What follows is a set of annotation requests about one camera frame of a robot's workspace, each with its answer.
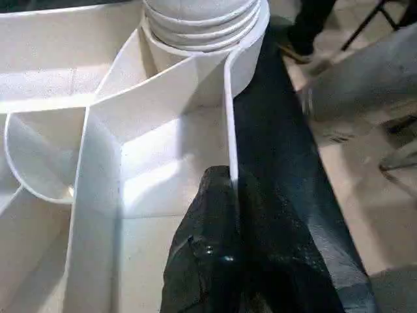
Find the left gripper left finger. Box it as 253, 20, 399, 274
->
159, 165, 244, 313

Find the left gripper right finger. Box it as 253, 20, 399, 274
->
237, 169, 343, 313

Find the white plastic table top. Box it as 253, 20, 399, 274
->
0, 0, 272, 313

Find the white plastic table leg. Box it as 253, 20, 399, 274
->
143, 0, 263, 53

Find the black metal bar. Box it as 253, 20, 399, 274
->
340, 0, 403, 52

